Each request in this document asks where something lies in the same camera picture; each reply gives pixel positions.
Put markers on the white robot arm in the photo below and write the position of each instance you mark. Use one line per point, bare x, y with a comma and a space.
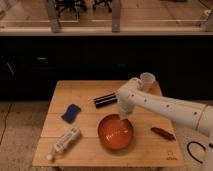
194, 115

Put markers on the clear plastic cup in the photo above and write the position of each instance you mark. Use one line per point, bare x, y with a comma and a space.
148, 80

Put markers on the pale translucent gripper tip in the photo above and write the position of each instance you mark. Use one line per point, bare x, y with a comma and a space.
123, 115

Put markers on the metal window frame post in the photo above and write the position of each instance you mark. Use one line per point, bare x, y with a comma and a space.
54, 23

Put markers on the black rectangular box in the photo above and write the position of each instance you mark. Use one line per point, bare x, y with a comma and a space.
105, 100

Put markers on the white plastic bottle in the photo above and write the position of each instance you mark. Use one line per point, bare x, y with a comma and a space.
63, 142

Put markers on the orange ceramic bowl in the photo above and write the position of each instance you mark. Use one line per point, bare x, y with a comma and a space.
115, 133

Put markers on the blue sponge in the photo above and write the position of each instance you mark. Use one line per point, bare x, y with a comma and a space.
71, 113

